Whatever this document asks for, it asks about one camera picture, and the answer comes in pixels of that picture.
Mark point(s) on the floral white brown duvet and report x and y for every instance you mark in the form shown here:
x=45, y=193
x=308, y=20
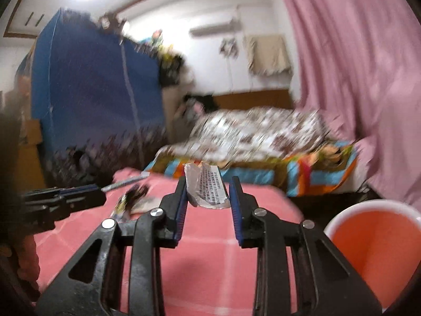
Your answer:
x=255, y=134

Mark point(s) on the beige hanging towel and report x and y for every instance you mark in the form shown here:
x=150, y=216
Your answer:
x=267, y=54

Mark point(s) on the wall hook ornament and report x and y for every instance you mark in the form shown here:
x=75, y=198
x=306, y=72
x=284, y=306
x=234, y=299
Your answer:
x=229, y=48

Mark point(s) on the wooden headboard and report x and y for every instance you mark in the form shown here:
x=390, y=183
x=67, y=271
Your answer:
x=277, y=98

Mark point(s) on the blue fabric wardrobe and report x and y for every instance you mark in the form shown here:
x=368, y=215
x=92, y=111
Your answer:
x=99, y=101

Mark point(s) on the items on wardrobe top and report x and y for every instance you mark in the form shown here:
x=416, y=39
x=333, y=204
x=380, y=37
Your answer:
x=170, y=62

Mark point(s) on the grey white paper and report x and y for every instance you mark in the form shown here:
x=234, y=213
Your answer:
x=205, y=186

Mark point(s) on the colourful striped blanket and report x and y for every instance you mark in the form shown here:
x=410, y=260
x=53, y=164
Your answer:
x=322, y=171

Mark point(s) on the orange bucket with white rim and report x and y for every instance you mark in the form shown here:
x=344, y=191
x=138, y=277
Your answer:
x=381, y=240

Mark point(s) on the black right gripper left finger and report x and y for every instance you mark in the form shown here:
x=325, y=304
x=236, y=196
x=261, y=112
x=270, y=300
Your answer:
x=90, y=282

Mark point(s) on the pile of clothes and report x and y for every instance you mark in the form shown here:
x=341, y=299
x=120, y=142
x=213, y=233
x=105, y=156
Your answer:
x=193, y=107

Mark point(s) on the pink curtain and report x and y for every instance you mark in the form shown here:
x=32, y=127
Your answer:
x=359, y=63

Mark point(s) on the blue snack wrapper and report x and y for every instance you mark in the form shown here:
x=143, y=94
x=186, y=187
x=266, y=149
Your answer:
x=135, y=201

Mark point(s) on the white air conditioner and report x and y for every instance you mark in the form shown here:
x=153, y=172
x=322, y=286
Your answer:
x=231, y=26

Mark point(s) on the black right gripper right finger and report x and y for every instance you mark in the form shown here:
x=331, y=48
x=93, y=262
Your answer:
x=299, y=270

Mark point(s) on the pink checked bed sheet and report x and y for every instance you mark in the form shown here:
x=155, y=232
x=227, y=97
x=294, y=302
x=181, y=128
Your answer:
x=207, y=274

